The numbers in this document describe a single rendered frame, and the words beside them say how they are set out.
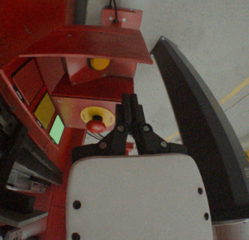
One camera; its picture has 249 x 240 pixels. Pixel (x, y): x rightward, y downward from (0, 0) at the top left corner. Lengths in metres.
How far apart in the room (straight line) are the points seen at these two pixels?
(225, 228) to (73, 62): 0.49
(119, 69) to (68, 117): 0.15
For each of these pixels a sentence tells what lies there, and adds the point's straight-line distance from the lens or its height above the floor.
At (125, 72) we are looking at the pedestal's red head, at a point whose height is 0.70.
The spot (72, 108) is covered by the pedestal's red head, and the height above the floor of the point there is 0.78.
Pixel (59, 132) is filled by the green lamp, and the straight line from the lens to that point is 0.27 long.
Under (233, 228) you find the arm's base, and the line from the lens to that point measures 0.41.
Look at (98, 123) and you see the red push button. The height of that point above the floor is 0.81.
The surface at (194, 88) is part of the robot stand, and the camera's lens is 0.49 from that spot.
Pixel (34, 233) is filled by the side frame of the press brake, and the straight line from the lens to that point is 1.30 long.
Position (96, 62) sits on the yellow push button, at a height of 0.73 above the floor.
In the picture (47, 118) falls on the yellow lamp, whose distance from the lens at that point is 0.23.
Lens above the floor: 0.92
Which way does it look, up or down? 39 degrees down
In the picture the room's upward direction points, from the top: 179 degrees counter-clockwise
